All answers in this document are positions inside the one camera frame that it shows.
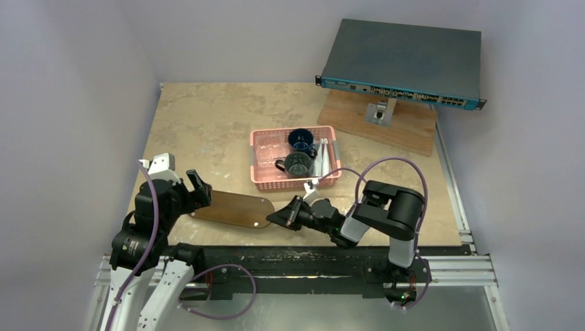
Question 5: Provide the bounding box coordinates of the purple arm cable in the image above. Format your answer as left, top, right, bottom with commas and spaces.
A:
102, 159, 161, 331
315, 157, 433, 312

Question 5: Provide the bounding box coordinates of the metal stand bracket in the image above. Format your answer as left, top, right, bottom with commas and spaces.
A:
364, 98, 397, 128

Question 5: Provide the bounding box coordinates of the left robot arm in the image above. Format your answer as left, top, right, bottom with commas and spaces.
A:
100, 170, 212, 330

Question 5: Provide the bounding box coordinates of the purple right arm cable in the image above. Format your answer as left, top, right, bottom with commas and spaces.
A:
315, 157, 433, 312

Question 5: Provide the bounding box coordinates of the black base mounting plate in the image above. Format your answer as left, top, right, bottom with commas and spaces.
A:
155, 245, 433, 301

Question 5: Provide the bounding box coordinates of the blue network switch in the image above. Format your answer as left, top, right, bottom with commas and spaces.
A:
315, 19, 486, 110

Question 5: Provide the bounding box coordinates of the wooden base board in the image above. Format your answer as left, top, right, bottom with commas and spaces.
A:
317, 90, 437, 157

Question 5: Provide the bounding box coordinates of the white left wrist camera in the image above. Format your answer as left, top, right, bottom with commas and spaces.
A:
138, 152, 180, 183

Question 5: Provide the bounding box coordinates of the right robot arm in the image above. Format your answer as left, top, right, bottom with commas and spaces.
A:
266, 180, 425, 281

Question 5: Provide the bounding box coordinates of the pink plastic basket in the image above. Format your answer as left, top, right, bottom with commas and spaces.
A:
250, 126, 341, 192

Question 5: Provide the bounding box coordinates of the dark blue mug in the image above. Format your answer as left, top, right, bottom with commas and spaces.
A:
287, 128, 317, 159

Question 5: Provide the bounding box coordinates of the dark green mug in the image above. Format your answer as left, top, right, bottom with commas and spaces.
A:
275, 152, 314, 179

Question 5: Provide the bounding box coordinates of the oval wooden tray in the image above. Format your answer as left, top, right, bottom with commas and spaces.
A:
189, 190, 275, 229

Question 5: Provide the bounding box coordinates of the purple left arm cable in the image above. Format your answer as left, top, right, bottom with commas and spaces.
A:
102, 159, 161, 331

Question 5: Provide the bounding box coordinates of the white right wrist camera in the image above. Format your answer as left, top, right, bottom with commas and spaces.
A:
303, 178, 319, 206

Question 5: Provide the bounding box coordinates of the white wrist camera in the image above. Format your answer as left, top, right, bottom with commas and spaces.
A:
303, 178, 319, 206
138, 152, 180, 183

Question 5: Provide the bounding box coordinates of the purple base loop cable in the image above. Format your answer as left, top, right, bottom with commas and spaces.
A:
177, 263, 257, 321

